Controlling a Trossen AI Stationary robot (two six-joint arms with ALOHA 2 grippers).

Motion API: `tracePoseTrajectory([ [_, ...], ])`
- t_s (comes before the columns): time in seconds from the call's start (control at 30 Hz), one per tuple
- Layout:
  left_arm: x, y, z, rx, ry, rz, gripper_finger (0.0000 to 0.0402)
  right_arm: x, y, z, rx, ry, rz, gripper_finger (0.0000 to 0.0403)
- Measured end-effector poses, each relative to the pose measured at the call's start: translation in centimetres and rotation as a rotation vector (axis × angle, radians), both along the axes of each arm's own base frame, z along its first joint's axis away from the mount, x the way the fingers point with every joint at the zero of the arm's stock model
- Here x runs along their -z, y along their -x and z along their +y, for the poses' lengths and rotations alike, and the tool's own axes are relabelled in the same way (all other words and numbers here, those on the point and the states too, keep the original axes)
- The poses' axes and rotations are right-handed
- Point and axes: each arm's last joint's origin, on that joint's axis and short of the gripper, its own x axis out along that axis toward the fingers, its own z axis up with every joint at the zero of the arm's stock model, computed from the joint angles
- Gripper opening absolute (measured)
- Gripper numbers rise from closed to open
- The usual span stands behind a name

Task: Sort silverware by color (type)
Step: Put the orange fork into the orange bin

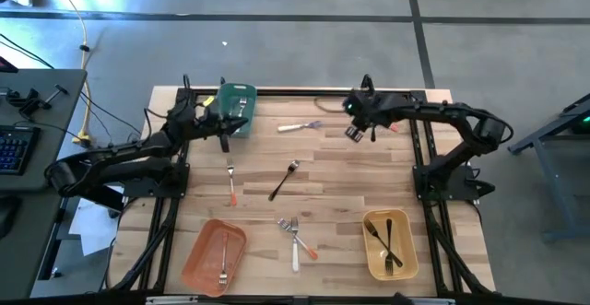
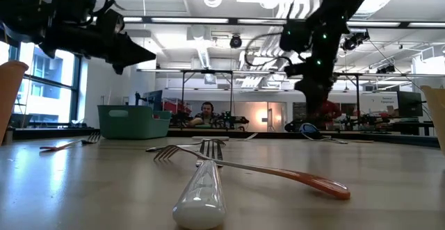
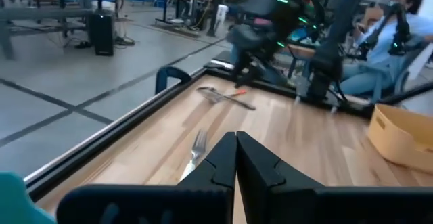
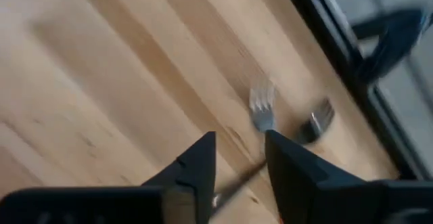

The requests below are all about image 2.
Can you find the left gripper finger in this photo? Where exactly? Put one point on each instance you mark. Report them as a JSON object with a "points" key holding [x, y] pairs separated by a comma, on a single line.
{"points": [[133, 57], [133, 46]]}

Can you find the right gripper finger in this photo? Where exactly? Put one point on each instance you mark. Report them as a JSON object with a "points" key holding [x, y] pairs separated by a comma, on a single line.
{"points": [[321, 101], [310, 103]]}

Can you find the orange plastic bin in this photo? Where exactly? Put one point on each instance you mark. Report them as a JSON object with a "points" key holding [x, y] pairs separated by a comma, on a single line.
{"points": [[10, 101]]}

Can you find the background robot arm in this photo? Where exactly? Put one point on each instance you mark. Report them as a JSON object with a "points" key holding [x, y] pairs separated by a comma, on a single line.
{"points": [[236, 120], [365, 119]]}

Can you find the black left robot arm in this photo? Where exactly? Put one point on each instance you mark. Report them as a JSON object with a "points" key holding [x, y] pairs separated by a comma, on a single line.
{"points": [[21, 14]]}

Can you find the person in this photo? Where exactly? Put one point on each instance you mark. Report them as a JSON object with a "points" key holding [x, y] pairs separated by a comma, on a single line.
{"points": [[207, 110], [332, 112]]}

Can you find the black overhead light beam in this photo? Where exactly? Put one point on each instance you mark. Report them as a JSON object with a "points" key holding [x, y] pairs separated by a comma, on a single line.
{"points": [[147, 20]]}

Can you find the dark computer monitor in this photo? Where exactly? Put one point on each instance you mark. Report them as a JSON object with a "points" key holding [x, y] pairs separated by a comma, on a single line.
{"points": [[154, 99], [410, 104]]}

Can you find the large window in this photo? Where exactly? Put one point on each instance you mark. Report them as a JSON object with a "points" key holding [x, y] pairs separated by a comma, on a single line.
{"points": [[52, 91]]}

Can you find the green plastic bin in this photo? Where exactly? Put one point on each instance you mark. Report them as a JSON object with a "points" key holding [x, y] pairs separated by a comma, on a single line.
{"points": [[132, 125]]}

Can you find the yellow plastic bin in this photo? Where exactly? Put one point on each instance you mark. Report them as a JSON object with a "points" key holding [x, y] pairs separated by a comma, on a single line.
{"points": [[436, 119]]}

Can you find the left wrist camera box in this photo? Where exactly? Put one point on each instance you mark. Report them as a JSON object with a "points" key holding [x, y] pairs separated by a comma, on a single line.
{"points": [[110, 21]]}

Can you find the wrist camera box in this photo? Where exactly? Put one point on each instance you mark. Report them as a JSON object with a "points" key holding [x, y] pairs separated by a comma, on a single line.
{"points": [[110, 21], [293, 35]]}

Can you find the black background rig frame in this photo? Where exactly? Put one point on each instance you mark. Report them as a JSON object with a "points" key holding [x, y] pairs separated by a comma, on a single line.
{"points": [[183, 98], [357, 98]]}

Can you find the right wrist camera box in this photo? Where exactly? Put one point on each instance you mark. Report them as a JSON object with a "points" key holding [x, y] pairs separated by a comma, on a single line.
{"points": [[293, 35]]}

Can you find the black ceiling camera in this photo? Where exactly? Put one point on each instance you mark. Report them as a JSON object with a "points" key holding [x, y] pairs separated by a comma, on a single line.
{"points": [[386, 69], [354, 41], [235, 41]]}

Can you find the white wall sign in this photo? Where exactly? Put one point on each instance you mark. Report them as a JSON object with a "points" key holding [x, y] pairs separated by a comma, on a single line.
{"points": [[382, 100]]}

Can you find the black metal table frame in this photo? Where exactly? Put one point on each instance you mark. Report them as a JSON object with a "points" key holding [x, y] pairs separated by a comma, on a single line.
{"points": [[52, 132]]}

